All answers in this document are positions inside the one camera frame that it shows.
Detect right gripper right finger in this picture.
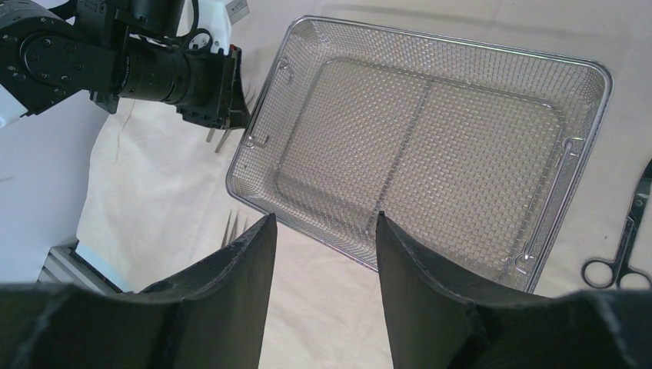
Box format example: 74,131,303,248
376,213,651,368

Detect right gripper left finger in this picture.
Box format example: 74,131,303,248
1,214,278,368

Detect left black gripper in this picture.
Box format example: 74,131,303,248
90,1,254,130

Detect beige wrapping cloth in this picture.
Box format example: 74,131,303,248
77,1,651,368

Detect small steel scissors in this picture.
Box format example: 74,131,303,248
580,160,651,290

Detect metal mesh instrument tray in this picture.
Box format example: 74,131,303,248
226,15,613,293

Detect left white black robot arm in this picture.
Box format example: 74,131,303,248
1,1,250,130

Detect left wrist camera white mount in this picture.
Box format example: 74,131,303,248
181,0,249,56

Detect aluminium frame rail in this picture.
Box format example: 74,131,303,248
37,243,123,295

